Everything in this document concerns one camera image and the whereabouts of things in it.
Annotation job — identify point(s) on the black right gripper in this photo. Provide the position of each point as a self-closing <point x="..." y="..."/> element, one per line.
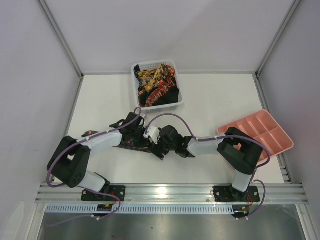
<point x="160" y="146"/>

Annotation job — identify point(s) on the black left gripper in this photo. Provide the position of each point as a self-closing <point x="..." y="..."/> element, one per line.
<point x="136" y="135"/>

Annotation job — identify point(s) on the dark floral paisley tie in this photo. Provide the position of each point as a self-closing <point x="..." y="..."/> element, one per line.
<point x="100" y="141"/>

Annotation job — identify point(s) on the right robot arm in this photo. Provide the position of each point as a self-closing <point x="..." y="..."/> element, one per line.
<point x="238" y="149"/>

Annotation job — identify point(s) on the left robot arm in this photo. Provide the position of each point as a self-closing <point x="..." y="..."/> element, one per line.
<point x="69" y="164"/>

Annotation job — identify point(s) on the white perforated plastic basket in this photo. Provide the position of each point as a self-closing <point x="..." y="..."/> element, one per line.
<point x="139" y="97"/>

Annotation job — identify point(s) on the black tie in basket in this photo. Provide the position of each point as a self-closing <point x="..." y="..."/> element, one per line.
<point x="170" y="96"/>

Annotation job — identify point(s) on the red multicolour patterned tie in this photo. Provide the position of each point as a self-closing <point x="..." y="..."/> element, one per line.
<point x="165" y="80"/>

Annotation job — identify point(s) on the yellow patterned tie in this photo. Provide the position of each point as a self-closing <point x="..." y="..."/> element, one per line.
<point x="147" y="79"/>

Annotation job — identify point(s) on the pink divided organiser tray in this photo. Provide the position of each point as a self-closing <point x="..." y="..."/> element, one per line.
<point x="262" y="127"/>

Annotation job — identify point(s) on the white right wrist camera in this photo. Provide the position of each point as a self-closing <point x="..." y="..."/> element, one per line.
<point x="152" y="134"/>

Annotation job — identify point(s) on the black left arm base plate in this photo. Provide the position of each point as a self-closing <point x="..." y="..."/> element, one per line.
<point x="109" y="193"/>

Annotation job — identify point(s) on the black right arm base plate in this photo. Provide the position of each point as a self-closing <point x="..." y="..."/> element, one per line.
<point x="226" y="193"/>

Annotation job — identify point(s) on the aluminium front rail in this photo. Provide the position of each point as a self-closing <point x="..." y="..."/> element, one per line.
<point x="176" y="194"/>

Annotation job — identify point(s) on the white slotted cable duct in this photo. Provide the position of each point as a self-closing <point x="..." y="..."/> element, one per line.
<point x="206" y="209"/>

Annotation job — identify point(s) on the left aluminium frame post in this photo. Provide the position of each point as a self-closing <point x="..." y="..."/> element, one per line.
<point x="50" y="18"/>

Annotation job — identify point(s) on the aluminium frame post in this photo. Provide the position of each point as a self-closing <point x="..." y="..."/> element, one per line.
<point x="50" y="18"/>
<point x="279" y="34"/>

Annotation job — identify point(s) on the right aluminium frame post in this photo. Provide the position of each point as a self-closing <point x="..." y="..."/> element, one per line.
<point x="279" y="34"/>

